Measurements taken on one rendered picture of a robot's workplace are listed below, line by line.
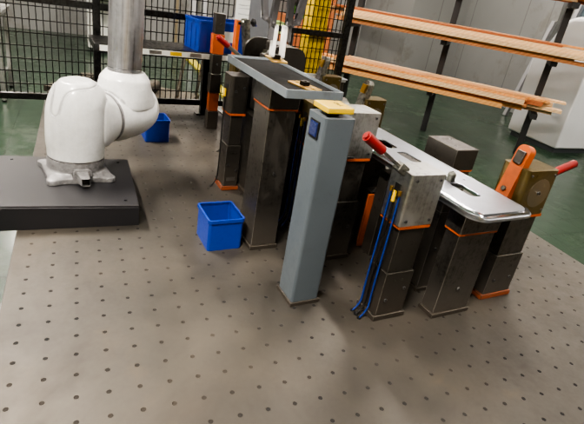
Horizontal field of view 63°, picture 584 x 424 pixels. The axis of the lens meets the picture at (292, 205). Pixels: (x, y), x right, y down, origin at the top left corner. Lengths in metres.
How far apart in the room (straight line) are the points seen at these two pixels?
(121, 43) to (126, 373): 0.97
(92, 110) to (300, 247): 0.71
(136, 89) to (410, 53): 8.19
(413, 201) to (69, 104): 0.92
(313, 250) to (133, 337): 0.40
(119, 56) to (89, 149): 0.30
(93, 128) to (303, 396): 0.91
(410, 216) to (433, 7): 8.66
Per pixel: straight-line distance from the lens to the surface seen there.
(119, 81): 1.54
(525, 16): 9.10
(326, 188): 0.97
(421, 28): 5.35
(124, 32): 1.54
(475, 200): 1.10
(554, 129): 6.54
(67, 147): 1.44
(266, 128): 1.15
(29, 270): 1.21
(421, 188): 0.98
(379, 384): 0.98
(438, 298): 1.17
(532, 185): 1.24
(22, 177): 1.51
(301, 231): 1.01
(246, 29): 1.86
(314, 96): 1.02
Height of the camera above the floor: 1.36
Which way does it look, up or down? 25 degrees down
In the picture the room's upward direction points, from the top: 10 degrees clockwise
